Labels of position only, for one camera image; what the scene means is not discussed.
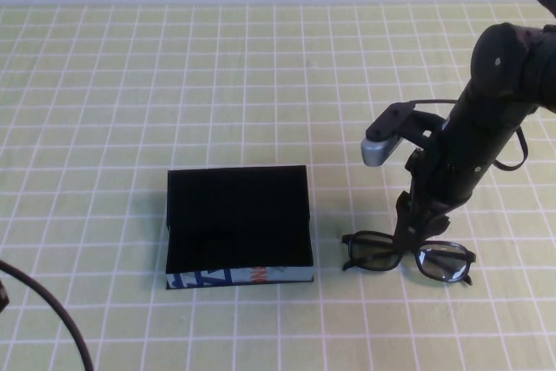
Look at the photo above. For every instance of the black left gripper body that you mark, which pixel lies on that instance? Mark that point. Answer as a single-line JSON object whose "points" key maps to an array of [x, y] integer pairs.
{"points": [[3, 298]]}

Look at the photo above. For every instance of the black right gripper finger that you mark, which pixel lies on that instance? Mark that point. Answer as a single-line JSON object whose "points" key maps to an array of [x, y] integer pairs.
{"points": [[436, 221], [407, 223]]}

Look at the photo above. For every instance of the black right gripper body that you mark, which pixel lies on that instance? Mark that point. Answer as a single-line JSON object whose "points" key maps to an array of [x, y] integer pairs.
{"points": [[469, 145]]}

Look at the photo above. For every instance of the black frame glasses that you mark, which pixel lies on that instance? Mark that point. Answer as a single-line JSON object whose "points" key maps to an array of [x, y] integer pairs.
{"points": [[373, 256]]}

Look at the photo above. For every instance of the black glasses case printed side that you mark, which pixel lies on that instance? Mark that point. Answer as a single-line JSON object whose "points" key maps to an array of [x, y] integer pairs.
{"points": [[234, 214]]}

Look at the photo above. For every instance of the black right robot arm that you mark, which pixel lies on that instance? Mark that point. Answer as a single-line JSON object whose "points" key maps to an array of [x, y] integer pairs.
{"points": [[512, 58]]}

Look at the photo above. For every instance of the green checkered tablecloth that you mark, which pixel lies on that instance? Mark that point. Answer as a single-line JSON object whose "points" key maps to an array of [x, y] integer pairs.
{"points": [[217, 84]]}

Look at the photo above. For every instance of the silver right wrist camera with bracket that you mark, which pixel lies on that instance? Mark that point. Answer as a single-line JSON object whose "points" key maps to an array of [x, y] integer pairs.
{"points": [[380, 149]]}

